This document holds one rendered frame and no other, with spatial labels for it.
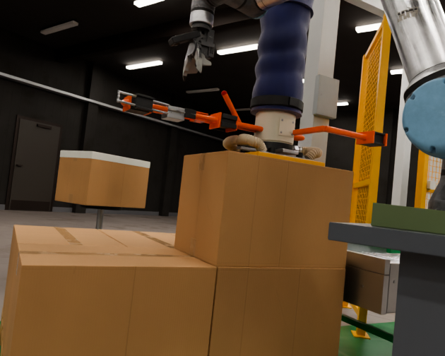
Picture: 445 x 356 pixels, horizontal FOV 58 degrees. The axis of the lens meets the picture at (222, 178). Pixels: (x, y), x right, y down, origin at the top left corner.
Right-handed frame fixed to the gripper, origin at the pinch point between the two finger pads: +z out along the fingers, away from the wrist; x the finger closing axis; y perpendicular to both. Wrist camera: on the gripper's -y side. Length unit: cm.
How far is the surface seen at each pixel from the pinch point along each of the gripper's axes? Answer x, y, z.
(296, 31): -9.4, 40.1, -26.5
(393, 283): -35, 79, 70
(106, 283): -20, -27, 73
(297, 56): -9.6, 41.5, -16.6
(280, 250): -19, 35, 61
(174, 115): -2.8, -5.7, 16.1
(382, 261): -33, 74, 62
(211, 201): -10.1, 9.4, 45.7
